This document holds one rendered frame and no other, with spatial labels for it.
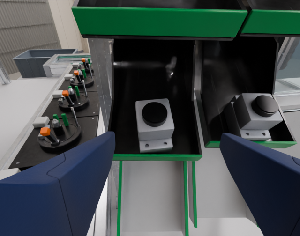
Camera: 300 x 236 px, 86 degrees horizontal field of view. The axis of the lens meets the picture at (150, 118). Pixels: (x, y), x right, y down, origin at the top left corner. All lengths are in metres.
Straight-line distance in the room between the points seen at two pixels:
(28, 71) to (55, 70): 0.90
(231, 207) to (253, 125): 0.24
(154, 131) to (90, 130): 0.49
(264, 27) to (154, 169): 0.30
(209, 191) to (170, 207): 0.10
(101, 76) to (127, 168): 0.20
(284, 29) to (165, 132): 0.16
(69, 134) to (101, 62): 0.41
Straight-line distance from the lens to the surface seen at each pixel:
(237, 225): 0.61
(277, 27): 0.21
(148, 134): 0.19
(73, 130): 0.65
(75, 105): 0.80
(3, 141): 0.97
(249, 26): 0.20
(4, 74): 1.60
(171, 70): 0.33
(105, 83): 0.28
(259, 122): 0.26
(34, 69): 2.38
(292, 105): 1.37
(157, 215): 0.39
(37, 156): 0.63
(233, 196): 0.44
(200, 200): 0.42
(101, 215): 0.46
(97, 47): 0.27
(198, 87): 0.31
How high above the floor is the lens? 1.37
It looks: 36 degrees down
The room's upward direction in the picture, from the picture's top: 1 degrees clockwise
